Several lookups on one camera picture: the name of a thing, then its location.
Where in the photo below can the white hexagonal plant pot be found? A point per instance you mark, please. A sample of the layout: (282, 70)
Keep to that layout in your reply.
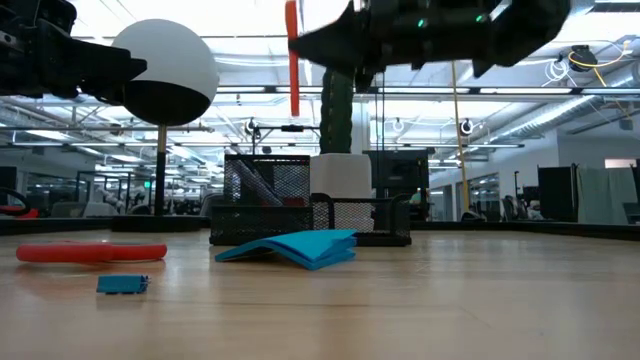
(340, 175)

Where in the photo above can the black mesh desk organizer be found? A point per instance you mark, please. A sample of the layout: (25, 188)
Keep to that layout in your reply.
(260, 225)

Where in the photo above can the orange-red pen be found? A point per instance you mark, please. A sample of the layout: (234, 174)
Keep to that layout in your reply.
(294, 85)

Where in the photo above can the black camera rig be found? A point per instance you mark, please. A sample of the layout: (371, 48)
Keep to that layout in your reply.
(252, 129)

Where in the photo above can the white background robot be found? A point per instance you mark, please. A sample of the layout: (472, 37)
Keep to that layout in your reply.
(107, 195)

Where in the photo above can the white globe table lamp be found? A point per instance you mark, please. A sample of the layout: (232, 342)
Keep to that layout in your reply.
(165, 60)

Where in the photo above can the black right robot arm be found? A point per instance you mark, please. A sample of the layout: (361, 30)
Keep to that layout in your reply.
(530, 30)

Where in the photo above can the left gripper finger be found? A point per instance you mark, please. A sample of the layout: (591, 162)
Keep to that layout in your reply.
(100, 92)
(105, 65)

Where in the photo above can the grey green hanging cloth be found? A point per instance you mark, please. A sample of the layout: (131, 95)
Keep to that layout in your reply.
(605, 195)

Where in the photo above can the small blue eraser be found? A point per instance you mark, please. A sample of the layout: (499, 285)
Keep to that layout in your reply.
(120, 284)

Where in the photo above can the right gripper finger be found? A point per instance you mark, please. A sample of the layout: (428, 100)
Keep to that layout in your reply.
(340, 45)

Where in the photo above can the blue cloth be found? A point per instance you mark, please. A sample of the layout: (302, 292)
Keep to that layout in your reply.
(310, 245)

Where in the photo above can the black aluminium table frame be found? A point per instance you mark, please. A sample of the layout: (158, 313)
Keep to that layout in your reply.
(550, 229)

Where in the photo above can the black ceiling device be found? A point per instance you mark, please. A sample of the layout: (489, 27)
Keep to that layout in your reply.
(582, 56)

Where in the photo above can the slim lavender grey pen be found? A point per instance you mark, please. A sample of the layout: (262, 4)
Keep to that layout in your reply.
(259, 177)

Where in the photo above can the green cactus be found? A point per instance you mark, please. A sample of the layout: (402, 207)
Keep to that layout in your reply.
(337, 120)

